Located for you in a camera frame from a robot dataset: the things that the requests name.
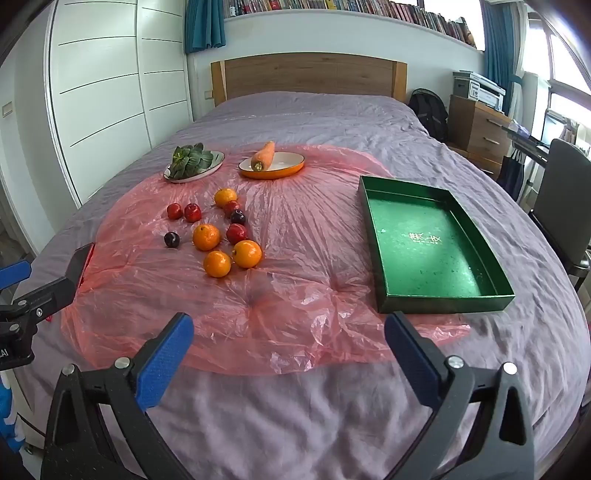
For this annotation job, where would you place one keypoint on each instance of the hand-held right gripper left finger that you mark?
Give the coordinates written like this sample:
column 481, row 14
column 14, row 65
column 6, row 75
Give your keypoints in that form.
column 166, row 364

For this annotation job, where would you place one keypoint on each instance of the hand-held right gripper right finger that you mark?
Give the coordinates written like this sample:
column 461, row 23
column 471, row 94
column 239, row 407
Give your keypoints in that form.
column 411, row 360

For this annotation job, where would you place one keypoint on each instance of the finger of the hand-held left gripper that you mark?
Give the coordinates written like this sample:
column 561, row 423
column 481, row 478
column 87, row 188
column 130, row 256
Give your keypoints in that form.
column 69, row 286
column 16, row 276

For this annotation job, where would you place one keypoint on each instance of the dark purple plum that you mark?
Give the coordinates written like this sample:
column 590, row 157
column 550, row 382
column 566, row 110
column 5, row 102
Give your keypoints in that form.
column 238, row 216
column 171, row 239

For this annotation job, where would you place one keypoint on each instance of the orange mandarin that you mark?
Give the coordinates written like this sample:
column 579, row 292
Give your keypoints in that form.
column 226, row 197
column 217, row 264
column 206, row 237
column 247, row 254

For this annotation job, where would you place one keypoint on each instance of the green rectangular tray box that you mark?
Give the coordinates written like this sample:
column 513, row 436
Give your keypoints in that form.
column 425, row 240

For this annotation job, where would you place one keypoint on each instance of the small red apple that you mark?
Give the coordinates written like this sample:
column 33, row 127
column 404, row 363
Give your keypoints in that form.
column 236, row 233
column 192, row 212
column 232, row 207
column 174, row 211

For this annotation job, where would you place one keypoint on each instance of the blue white cloth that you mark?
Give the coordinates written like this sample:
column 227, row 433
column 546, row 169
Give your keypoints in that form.
column 7, row 415

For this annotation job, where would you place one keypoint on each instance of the pink plastic sheet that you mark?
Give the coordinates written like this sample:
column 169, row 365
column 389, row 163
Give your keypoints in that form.
column 295, row 240

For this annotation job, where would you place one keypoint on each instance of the green bok choy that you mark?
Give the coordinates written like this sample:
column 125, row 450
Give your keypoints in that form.
column 189, row 159

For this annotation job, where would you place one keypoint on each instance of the white oval plate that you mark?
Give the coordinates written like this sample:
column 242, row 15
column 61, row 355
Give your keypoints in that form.
column 214, row 162

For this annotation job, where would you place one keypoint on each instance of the white wardrobe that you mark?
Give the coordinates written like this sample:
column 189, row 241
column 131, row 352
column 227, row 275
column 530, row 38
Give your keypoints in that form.
column 101, row 92

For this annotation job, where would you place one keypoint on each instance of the dark blue bag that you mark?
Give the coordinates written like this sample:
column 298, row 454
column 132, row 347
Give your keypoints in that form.
column 511, row 175

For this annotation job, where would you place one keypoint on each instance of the orange carrot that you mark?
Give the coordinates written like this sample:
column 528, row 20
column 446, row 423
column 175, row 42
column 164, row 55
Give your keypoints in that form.
column 263, row 157

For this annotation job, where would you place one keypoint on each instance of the orange oval plate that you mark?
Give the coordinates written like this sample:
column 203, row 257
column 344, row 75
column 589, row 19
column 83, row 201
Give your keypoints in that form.
column 286, row 166

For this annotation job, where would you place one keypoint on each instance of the dark grey chair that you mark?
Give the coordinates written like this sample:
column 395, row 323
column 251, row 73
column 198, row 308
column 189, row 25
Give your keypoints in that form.
column 563, row 184

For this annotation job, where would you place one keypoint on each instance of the wooden drawer cabinet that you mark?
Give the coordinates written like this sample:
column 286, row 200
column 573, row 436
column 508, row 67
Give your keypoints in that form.
column 475, row 129

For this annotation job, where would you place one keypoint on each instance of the black backpack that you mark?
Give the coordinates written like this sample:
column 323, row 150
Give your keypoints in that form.
column 429, row 115

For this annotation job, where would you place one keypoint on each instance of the glass desk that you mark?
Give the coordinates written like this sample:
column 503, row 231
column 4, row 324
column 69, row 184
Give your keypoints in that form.
column 526, row 138

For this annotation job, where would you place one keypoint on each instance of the laptop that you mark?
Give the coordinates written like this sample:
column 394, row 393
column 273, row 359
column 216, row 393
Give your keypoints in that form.
column 554, row 127

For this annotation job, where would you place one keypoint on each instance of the white printer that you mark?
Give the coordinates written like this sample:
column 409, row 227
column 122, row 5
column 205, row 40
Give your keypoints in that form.
column 489, row 97

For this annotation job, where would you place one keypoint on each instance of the short teal curtain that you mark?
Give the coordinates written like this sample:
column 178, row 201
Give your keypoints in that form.
column 203, row 23

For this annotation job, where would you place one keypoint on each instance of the wooden headboard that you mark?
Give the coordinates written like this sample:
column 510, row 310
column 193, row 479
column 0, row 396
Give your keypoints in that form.
column 304, row 74

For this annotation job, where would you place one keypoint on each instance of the long teal curtain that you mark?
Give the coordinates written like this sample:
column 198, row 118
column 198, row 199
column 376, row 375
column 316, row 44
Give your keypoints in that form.
column 498, row 46

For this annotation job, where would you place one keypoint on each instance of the window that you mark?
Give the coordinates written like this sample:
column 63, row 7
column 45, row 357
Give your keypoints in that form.
column 563, row 69

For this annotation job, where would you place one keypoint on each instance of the row of books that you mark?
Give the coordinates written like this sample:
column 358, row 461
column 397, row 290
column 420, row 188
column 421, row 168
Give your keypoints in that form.
column 346, row 5

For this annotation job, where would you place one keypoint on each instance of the wall light switch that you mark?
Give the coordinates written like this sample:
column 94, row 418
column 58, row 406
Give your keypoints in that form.
column 7, row 109

